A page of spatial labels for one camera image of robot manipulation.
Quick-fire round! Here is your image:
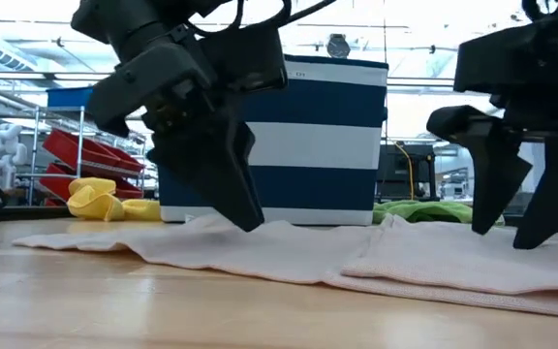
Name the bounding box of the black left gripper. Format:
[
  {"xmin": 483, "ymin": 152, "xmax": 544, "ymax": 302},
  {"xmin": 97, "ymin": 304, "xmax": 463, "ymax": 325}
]
[{"xmin": 87, "ymin": 41, "xmax": 265, "ymax": 233}]

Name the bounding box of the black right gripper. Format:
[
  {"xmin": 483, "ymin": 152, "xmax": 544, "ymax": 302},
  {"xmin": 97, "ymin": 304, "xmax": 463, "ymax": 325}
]
[{"xmin": 426, "ymin": 86, "xmax": 558, "ymax": 251}]

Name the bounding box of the green microfibre towel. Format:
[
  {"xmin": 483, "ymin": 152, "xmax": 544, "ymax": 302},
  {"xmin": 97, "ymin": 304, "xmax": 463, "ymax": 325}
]
[{"xmin": 372, "ymin": 199, "xmax": 506, "ymax": 227}]

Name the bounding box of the pale pink towel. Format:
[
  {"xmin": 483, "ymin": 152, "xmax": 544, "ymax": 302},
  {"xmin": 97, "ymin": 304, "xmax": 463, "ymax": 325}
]
[{"xmin": 12, "ymin": 212, "xmax": 558, "ymax": 321}]

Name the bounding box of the yellow towel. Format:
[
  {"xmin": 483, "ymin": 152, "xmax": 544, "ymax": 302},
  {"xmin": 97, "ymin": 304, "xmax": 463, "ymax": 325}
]
[{"xmin": 67, "ymin": 176, "xmax": 163, "ymax": 223}]

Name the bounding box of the navy white striped basket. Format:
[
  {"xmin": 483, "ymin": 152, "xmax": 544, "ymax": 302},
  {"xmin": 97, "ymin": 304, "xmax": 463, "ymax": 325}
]
[{"xmin": 157, "ymin": 53, "xmax": 389, "ymax": 227}]

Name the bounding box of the red storage bin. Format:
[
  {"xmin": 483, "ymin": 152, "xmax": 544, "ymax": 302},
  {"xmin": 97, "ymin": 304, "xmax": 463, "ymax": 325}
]
[
  {"xmin": 39, "ymin": 162, "xmax": 75, "ymax": 201},
  {"xmin": 98, "ymin": 143, "xmax": 144, "ymax": 174},
  {"xmin": 42, "ymin": 128, "xmax": 121, "ymax": 169},
  {"xmin": 113, "ymin": 176, "xmax": 143, "ymax": 200}
]

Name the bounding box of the black equipment cabinet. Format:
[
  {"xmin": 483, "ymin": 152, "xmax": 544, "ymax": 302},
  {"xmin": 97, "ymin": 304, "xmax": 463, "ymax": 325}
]
[{"xmin": 375, "ymin": 143, "xmax": 438, "ymax": 203}]

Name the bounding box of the round dark ceiling fixture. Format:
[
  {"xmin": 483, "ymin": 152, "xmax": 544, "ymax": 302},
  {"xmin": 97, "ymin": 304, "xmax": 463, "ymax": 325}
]
[{"xmin": 325, "ymin": 32, "xmax": 352, "ymax": 59}]

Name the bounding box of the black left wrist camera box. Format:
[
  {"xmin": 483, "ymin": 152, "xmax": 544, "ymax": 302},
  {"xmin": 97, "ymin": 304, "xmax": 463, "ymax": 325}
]
[{"xmin": 200, "ymin": 22, "xmax": 290, "ymax": 93}]

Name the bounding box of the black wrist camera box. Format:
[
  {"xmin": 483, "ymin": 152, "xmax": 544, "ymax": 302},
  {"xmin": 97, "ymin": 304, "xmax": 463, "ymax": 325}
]
[
  {"xmin": 452, "ymin": 14, "xmax": 558, "ymax": 96},
  {"xmin": 200, "ymin": 22, "xmax": 290, "ymax": 93}
]

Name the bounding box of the yellow cable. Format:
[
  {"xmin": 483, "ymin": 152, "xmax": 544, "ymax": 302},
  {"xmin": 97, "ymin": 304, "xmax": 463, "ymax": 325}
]
[{"xmin": 393, "ymin": 142, "xmax": 416, "ymax": 201}]

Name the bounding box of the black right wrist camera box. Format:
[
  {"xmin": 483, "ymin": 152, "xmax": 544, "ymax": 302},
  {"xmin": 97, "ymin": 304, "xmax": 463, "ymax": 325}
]
[{"xmin": 452, "ymin": 14, "xmax": 558, "ymax": 96}]

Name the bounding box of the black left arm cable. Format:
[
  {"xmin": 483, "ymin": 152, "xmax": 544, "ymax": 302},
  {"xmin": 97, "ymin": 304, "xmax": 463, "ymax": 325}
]
[{"xmin": 184, "ymin": 0, "xmax": 338, "ymax": 39}]

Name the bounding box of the metal wire shelf rack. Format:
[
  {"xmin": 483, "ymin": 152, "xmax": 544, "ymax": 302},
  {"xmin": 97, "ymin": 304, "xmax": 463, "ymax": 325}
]
[{"xmin": 16, "ymin": 105, "xmax": 148, "ymax": 208}]

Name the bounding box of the blue bin on wire rack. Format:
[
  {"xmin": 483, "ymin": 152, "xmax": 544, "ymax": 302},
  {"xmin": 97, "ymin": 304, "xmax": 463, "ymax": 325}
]
[{"xmin": 46, "ymin": 85, "xmax": 94, "ymax": 109}]

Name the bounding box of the black table frame rail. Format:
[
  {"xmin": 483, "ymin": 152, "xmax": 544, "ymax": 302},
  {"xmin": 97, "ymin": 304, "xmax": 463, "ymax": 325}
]
[{"xmin": 0, "ymin": 203, "xmax": 558, "ymax": 233}]

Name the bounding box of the ceiling ventilation duct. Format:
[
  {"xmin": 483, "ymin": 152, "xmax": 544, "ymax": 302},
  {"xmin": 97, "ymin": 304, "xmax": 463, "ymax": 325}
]
[{"xmin": 0, "ymin": 32, "xmax": 38, "ymax": 73}]

